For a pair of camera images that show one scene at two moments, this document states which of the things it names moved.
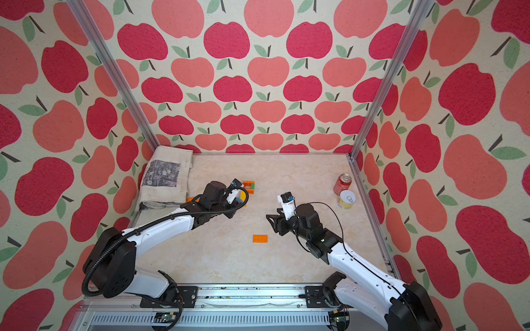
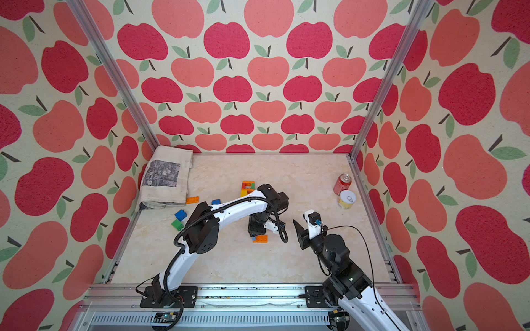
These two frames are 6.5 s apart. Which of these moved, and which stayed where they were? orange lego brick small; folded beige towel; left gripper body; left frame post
Moved: left gripper body
Stayed: left frame post; orange lego brick small; folded beige towel
